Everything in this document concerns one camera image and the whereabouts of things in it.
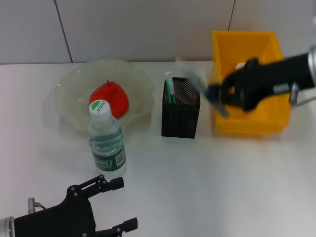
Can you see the mint green white pen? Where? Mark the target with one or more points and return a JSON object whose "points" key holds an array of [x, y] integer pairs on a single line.
{"points": [[169, 86]]}

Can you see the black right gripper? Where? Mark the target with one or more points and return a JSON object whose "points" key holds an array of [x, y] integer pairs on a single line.
{"points": [[271, 79]]}

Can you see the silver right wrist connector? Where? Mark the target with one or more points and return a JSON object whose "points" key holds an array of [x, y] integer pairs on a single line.
{"points": [[293, 93]]}

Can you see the green glass fruit plate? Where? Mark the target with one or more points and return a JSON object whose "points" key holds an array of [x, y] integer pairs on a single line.
{"points": [[74, 86]]}

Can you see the black mesh pen holder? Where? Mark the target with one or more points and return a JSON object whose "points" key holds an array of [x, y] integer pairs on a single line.
{"points": [[180, 121]]}

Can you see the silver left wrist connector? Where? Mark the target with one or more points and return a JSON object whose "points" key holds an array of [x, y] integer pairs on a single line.
{"points": [[31, 203]]}

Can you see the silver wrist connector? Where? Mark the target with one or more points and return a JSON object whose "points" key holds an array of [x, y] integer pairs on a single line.
{"points": [[293, 93], [31, 203]]}

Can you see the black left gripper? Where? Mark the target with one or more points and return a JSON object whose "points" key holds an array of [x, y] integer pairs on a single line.
{"points": [[56, 218]]}

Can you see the grey marker pen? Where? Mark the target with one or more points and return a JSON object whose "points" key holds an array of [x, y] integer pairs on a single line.
{"points": [[195, 79]]}

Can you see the clear green-label water bottle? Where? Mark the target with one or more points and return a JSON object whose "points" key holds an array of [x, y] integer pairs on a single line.
{"points": [[106, 138]]}

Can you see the yellow plastic bin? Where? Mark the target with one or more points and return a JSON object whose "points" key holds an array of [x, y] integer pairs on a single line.
{"points": [[247, 47]]}

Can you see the white paper ball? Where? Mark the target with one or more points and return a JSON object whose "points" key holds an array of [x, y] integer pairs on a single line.
{"points": [[240, 66]]}

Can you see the red-orange orange fruit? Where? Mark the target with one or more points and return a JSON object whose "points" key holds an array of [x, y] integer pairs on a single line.
{"points": [[116, 98]]}

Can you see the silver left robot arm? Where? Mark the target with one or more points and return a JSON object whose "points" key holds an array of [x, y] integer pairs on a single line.
{"points": [[6, 225]]}

